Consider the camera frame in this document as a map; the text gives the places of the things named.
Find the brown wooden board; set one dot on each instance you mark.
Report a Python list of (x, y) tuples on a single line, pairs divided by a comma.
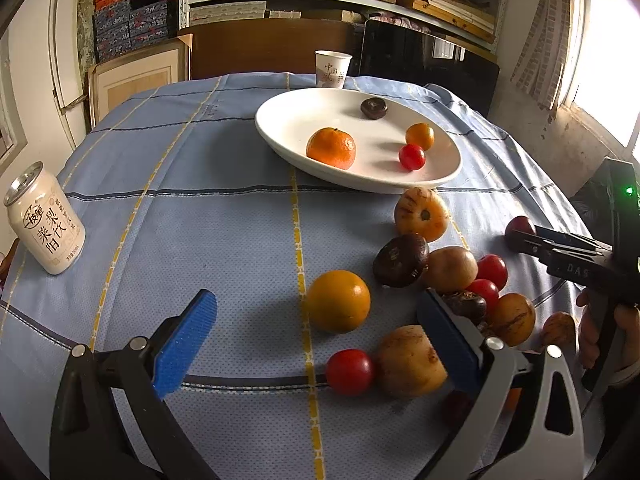
[(260, 50)]

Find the brown oblong fruit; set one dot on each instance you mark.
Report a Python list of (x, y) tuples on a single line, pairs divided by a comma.
[(405, 365)]

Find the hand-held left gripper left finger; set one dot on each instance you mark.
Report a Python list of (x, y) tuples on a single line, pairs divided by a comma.
[(185, 345)]

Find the white framed sliding window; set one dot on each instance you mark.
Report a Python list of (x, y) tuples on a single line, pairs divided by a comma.
[(7, 125)]

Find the cream drink can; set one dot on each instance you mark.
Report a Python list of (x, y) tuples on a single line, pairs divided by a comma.
[(47, 230)]

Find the stack of blue patterned boxes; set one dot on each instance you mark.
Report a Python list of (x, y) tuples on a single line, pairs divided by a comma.
[(130, 25)]

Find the orange brown striped fruit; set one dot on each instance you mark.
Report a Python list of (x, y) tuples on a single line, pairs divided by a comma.
[(510, 317)]

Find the small olive striped fruit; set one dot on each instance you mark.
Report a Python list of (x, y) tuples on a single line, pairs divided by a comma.
[(559, 328)]

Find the person's right hand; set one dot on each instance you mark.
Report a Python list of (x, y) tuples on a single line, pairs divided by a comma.
[(586, 330)]

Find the black flat screen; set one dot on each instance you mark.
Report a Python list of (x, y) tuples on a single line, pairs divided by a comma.
[(415, 55)]

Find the green marble slab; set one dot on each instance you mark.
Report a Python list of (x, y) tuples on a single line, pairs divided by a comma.
[(86, 15)]

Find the brown round fruit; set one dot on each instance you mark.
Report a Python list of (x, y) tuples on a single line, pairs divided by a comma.
[(450, 267)]

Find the patterned curtain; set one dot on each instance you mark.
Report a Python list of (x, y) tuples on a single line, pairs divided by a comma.
[(542, 35)]

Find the bright window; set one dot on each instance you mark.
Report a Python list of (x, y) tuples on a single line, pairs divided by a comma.
[(610, 60)]

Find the small red cherry tomato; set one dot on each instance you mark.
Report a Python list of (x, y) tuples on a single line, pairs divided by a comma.
[(412, 156)]

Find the small orange citrus fruit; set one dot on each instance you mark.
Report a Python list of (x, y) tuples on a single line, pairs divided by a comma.
[(420, 136)]

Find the white oval plate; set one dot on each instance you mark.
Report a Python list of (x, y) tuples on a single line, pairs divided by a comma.
[(300, 120)]

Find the bumpy orange mandarin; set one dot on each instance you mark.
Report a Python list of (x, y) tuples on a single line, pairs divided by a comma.
[(330, 147)]

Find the white door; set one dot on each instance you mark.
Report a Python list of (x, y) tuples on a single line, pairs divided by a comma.
[(65, 50)]

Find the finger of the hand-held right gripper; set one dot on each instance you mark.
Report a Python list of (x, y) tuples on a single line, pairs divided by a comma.
[(570, 239), (532, 247)]

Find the orange round fruit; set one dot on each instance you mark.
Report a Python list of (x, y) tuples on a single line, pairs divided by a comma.
[(338, 301)]

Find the white paper cup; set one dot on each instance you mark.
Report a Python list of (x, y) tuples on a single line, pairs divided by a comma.
[(332, 67)]

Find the small dark brown fruit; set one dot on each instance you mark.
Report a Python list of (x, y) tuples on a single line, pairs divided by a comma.
[(373, 108)]

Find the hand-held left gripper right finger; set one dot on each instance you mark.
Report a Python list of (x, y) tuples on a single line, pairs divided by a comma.
[(445, 340)]

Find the small dark red plum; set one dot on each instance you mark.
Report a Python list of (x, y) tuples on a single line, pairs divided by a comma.
[(520, 223)]

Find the wooden framed board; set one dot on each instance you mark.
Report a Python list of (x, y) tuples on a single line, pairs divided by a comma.
[(135, 77)]

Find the dark brown glossy fruit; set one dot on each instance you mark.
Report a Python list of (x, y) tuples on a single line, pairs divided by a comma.
[(467, 306)]

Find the striped pepino melon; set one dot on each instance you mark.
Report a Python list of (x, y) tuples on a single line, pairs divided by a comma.
[(421, 213)]

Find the stack of wooden frames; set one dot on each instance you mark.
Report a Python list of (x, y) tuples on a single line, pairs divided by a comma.
[(455, 12)]

